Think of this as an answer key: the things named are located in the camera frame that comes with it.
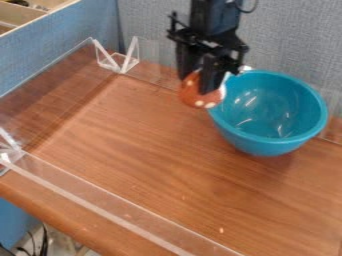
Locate blue plastic bowl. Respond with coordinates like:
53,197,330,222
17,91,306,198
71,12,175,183
208,70,329,156

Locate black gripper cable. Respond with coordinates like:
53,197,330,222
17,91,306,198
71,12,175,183
234,0,260,14

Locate clear acrylic left barrier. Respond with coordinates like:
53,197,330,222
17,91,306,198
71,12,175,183
0,38,115,152

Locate clear acrylic back barrier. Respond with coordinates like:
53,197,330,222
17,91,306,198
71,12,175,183
92,36,342,145

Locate clear acrylic barrier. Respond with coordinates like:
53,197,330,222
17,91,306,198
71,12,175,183
0,38,115,152
0,149,243,256
92,36,342,145

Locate red white-stemmed toy mushroom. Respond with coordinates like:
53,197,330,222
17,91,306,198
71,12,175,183
179,70,232,109

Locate black cables below table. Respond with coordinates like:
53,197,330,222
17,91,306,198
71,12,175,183
0,223,51,256

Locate clear acrylic front barrier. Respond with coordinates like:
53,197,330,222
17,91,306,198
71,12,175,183
0,149,243,256

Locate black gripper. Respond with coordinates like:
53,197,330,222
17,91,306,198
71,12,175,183
167,0,248,95

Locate wooden shelf unit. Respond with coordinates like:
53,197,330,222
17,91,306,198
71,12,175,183
0,0,81,38

